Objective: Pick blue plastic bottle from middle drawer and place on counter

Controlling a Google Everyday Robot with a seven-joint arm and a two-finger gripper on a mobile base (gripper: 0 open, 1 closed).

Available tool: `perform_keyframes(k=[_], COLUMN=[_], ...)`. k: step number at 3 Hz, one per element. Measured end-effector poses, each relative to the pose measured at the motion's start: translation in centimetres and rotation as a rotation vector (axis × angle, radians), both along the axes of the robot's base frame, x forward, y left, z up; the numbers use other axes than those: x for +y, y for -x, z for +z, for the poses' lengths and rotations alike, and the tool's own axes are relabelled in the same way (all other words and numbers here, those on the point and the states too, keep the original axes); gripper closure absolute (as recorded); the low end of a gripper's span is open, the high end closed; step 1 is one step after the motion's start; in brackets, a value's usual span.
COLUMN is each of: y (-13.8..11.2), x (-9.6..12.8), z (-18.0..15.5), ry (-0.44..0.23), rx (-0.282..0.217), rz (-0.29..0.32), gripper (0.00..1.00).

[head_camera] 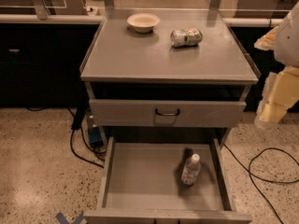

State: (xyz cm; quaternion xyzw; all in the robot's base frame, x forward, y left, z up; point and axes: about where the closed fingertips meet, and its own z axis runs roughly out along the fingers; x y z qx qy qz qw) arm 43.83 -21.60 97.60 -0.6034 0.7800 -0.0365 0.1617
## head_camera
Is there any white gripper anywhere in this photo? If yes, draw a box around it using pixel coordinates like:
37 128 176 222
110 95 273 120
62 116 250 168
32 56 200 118
254 3 299 129

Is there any clear plastic water bottle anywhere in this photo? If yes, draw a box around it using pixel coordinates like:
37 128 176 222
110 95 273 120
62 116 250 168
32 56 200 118
181 154 201 186

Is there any grey drawer cabinet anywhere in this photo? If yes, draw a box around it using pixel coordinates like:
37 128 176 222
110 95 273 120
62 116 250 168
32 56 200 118
81 9 259 144

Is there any closed grey upper drawer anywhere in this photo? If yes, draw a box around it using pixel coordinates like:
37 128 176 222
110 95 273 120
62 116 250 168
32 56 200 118
90 99 246 128

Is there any open grey middle drawer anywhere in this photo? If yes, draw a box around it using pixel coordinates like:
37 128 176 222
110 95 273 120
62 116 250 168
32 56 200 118
84 139 251 224

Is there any crushed green white can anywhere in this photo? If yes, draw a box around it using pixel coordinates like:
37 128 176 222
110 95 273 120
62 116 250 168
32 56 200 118
170 28 203 48

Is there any white paper bowl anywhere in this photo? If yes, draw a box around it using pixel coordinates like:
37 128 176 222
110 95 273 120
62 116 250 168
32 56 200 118
127 13 160 34

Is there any blue power box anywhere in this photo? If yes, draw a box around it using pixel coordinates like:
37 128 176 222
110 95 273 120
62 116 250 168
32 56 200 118
86 115 104 148

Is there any dark background cabinet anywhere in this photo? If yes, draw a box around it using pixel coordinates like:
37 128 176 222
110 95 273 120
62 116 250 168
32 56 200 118
0 23 97 107

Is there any blue floor tape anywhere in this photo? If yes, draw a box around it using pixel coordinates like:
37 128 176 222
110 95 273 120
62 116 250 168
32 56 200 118
55 212 84 224

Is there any black floor cable right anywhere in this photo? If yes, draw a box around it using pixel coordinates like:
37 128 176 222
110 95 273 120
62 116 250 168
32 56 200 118
223 144 299 224

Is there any black floor cable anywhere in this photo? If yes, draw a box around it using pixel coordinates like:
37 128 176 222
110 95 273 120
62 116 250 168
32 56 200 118
25 106 107 169
223 144 299 224

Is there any black drawer handle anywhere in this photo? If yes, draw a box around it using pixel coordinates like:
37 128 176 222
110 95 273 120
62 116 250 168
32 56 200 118
155 108 180 117

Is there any black floor cable left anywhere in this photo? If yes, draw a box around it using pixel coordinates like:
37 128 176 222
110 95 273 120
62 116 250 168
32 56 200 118
25 106 107 169

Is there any white horizontal rail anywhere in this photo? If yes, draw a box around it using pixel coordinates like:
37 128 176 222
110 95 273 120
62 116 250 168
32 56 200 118
0 14 282 27

